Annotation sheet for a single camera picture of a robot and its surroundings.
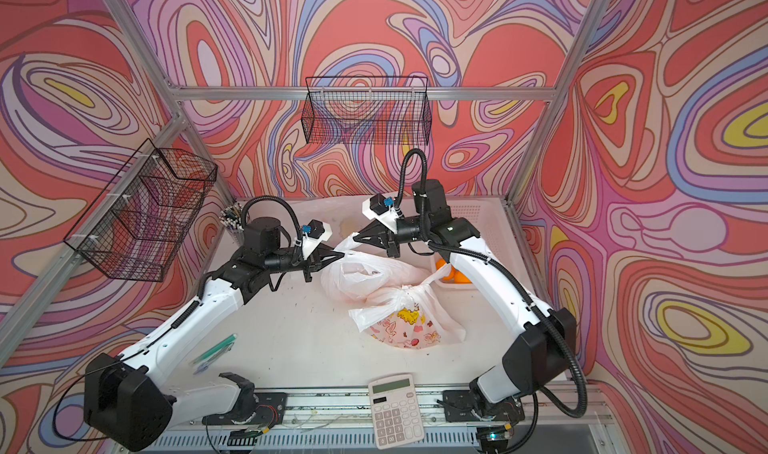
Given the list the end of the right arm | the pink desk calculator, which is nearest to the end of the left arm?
the end of the right arm

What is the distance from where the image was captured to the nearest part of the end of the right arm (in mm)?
547

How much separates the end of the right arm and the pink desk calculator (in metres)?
0.37

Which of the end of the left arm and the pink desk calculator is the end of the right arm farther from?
the pink desk calculator

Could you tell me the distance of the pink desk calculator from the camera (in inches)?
27.7
